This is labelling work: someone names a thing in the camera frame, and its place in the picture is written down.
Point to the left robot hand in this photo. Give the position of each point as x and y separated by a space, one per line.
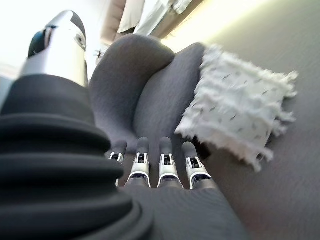
57 162

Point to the white fringed cushion black stitches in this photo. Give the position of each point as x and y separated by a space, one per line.
237 105

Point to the grey fabric armchair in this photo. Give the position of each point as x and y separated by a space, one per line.
130 82

